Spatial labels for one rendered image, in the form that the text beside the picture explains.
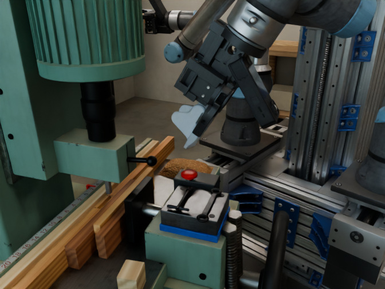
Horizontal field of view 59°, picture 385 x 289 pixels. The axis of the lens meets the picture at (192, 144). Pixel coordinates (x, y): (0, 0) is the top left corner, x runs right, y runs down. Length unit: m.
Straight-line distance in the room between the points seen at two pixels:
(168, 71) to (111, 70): 3.84
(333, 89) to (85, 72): 0.79
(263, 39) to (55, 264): 0.47
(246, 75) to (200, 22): 0.73
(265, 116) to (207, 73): 0.11
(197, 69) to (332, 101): 0.69
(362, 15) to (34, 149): 0.57
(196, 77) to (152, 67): 3.96
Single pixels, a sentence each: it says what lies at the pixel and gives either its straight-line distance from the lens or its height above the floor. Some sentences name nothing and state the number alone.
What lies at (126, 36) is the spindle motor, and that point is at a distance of 0.55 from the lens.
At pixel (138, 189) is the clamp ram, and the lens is 0.63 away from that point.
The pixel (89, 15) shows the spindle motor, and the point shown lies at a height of 1.29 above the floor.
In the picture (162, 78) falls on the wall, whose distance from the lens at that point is 4.43.
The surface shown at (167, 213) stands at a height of 1.00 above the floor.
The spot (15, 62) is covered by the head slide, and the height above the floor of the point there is 1.22.
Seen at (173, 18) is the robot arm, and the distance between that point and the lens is 1.41.
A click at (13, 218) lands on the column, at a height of 0.90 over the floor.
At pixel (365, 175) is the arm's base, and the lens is 1.09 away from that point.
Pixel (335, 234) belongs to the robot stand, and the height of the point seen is 0.73.
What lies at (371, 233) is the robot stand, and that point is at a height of 0.77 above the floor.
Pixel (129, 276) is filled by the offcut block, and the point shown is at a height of 0.94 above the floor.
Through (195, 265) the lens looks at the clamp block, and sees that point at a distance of 0.59.
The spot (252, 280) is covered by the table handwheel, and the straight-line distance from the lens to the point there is 0.70.
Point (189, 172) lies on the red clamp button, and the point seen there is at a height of 1.03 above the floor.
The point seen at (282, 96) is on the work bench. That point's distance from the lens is 3.42.
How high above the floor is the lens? 1.32
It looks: 25 degrees down
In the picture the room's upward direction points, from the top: straight up
